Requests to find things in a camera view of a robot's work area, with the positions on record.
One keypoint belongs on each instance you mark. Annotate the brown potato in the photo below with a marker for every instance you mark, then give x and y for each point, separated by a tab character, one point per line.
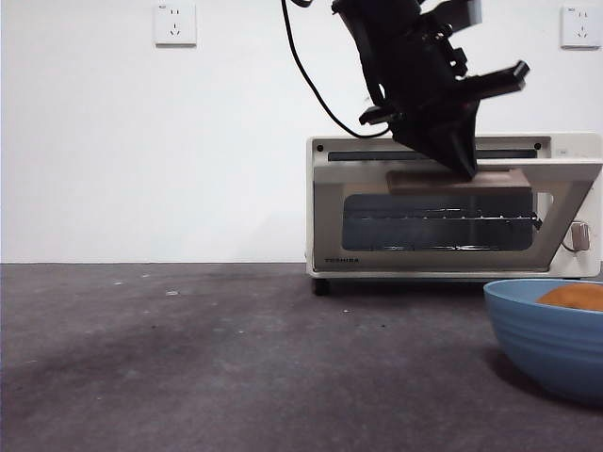
575	296

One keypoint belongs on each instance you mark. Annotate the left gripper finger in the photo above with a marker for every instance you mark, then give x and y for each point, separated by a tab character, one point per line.
424	134
464	141

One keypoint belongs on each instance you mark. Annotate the white wall socket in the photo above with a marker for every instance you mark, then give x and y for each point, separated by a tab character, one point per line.
175	23
581	26

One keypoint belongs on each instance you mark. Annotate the beige oven knob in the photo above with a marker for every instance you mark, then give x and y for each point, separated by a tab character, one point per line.
577	236

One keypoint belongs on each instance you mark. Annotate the cream Toshiba toaster oven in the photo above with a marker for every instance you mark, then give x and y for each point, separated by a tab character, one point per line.
572	150

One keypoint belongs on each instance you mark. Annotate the blue ribbed bowl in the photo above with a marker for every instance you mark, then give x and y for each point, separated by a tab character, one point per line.
542	343

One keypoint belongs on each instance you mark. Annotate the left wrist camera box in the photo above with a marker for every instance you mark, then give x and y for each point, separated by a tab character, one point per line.
468	11

